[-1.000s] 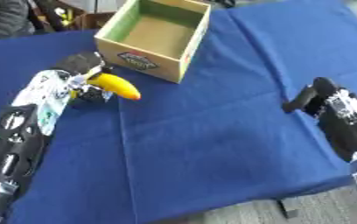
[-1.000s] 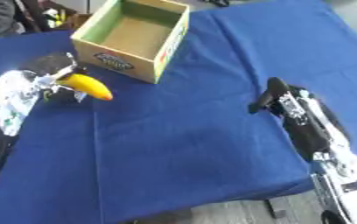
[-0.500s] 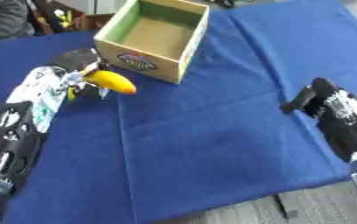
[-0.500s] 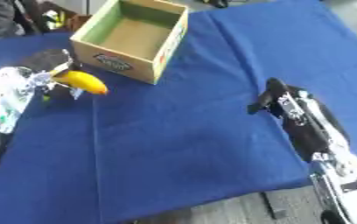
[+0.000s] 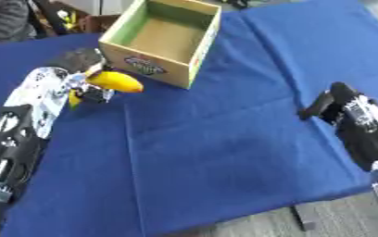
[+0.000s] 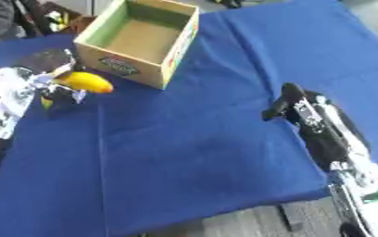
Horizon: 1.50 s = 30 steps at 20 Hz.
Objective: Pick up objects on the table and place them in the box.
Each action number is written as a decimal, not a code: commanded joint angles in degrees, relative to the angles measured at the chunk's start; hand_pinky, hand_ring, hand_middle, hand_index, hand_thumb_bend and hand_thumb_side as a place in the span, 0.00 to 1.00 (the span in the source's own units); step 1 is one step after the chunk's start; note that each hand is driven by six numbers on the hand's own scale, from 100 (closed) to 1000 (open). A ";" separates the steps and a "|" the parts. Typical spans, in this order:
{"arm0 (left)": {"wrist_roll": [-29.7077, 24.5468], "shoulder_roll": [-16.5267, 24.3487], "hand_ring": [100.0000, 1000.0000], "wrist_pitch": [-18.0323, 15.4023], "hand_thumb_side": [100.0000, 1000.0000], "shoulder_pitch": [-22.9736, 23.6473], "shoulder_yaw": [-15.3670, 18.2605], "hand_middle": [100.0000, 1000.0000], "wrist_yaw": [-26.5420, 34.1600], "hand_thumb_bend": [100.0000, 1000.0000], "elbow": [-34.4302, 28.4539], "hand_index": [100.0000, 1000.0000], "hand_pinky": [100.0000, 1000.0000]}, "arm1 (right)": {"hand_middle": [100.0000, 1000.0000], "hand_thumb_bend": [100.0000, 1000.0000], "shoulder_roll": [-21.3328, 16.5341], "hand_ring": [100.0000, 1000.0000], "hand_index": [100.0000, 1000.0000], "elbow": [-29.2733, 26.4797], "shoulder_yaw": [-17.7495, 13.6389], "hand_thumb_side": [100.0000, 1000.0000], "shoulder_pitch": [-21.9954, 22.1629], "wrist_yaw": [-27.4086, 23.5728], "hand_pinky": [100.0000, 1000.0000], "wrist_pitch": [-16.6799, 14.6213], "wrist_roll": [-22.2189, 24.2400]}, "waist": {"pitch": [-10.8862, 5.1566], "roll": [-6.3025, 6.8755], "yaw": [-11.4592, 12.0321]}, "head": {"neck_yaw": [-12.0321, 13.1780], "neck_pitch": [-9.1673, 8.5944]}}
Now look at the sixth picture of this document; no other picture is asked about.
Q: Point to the person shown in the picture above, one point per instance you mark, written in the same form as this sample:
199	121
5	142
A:
0	18

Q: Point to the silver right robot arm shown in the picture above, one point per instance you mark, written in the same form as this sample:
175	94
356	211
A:
365	197

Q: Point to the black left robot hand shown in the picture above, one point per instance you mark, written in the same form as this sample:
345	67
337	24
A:
49	60

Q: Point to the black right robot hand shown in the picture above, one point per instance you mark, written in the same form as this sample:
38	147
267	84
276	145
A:
319	129

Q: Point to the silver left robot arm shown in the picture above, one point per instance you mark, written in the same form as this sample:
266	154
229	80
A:
3	95

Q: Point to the brown cardboard box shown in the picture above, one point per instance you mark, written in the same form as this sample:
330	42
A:
62	20

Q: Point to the yellow toy banana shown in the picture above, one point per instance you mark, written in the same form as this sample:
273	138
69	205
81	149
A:
87	81

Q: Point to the tan cardboard box green inside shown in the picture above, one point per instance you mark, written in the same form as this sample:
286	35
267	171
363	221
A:
143	40

